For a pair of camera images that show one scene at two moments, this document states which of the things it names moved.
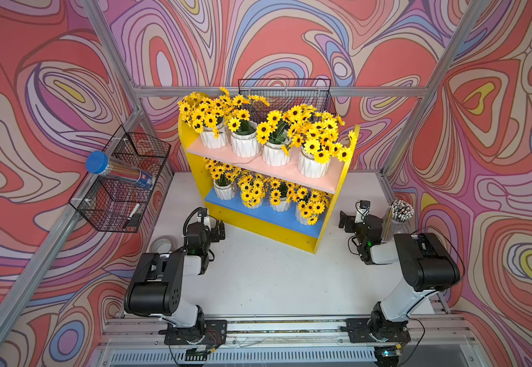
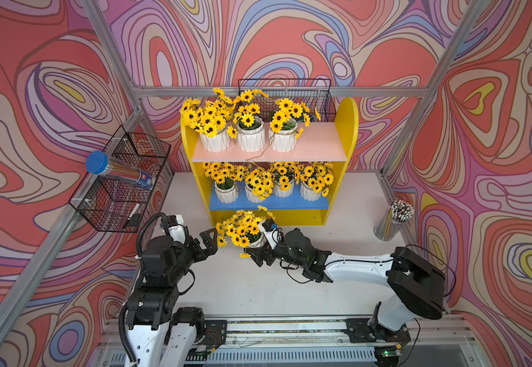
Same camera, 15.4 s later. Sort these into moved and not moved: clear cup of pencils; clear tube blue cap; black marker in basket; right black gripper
Moved: right black gripper
Not moved: clear cup of pencils; clear tube blue cap; black marker in basket
